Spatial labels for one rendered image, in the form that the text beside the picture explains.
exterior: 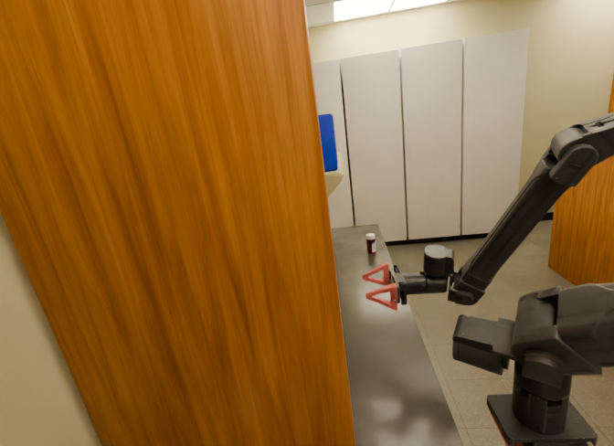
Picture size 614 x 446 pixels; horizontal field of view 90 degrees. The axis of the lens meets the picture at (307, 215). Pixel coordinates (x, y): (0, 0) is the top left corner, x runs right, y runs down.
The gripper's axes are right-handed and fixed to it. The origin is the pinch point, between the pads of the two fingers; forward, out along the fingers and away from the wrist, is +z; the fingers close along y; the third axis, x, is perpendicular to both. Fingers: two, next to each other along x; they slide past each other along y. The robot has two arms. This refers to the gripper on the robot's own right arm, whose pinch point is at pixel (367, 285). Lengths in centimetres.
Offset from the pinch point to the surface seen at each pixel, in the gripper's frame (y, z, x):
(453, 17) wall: -329, -135, -135
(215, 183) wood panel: 34, 21, -37
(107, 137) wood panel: 34, 35, -45
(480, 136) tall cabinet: -284, -149, -7
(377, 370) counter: 6.6, -0.7, 21.6
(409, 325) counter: -11.0, -13.0, 21.5
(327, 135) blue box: 23.6, 6.0, -41.0
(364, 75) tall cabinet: -285, -30, -84
